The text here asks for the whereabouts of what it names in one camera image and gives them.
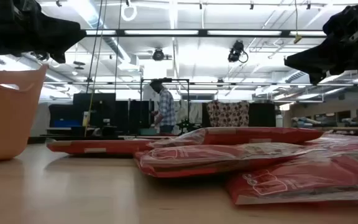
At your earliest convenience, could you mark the black ceiling spotlight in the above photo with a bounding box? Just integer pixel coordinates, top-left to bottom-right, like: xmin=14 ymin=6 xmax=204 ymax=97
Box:
xmin=152 ymin=48 xmax=166 ymax=62

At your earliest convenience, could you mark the blue box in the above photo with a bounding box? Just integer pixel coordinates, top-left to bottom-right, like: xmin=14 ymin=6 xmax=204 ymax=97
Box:
xmin=53 ymin=119 xmax=73 ymax=128

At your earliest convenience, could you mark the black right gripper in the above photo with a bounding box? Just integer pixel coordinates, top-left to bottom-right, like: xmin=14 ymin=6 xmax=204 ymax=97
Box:
xmin=284 ymin=0 xmax=358 ymax=84

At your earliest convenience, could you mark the black ceiling camera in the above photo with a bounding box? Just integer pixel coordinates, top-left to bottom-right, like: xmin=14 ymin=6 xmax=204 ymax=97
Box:
xmin=227 ymin=39 xmax=249 ymax=63

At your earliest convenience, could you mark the black hanging cable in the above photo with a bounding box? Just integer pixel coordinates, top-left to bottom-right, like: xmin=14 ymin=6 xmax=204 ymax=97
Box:
xmin=85 ymin=0 xmax=104 ymax=94

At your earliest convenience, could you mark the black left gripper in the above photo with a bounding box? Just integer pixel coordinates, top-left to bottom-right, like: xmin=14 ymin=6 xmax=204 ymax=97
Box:
xmin=0 ymin=0 xmax=86 ymax=63

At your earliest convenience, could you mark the long horizontal ceiling rail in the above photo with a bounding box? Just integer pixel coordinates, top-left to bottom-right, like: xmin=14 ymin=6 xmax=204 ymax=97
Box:
xmin=42 ymin=81 xmax=358 ymax=87

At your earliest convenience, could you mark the floral patterned cloth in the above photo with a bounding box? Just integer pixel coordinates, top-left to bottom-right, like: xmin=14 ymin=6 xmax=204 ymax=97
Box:
xmin=206 ymin=100 xmax=250 ymax=128

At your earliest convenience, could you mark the red popcorn bag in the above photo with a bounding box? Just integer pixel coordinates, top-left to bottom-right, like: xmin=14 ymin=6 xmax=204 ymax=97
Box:
xmin=46 ymin=139 xmax=155 ymax=156
xmin=303 ymin=133 xmax=358 ymax=153
xmin=134 ymin=143 xmax=319 ymax=179
xmin=227 ymin=148 xmax=358 ymax=206
xmin=147 ymin=126 xmax=324 ymax=149

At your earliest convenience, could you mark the white hanging loop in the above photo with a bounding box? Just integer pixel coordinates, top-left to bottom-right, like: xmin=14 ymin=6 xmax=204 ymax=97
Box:
xmin=121 ymin=0 xmax=138 ymax=22

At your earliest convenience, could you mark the yellow hanging cord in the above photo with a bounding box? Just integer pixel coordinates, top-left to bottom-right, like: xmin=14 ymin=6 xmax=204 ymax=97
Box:
xmin=293 ymin=0 xmax=303 ymax=44

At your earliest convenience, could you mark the orange plastic basket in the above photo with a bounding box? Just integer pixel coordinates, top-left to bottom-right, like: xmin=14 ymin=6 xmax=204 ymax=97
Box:
xmin=0 ymin=64 xmax=48 ymax=163

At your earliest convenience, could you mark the black square panel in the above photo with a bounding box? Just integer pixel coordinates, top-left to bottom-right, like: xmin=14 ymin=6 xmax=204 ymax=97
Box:
xmin=249 ymin=103 xmax=277 ymax=128

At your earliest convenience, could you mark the person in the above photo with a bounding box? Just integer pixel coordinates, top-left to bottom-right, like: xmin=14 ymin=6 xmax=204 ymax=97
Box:
xmin=149 ymin=79 xmax=177 ymax=134

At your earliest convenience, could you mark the black overhead light bar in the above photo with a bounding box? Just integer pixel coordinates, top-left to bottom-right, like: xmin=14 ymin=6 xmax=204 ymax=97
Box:
xmin=84 ymin=28 xmax=328 ymax=38

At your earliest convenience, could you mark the large black monitor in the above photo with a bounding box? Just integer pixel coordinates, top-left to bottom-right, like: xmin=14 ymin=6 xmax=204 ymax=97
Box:
xmin=72 ymin=92 xmax=117 ymax=128

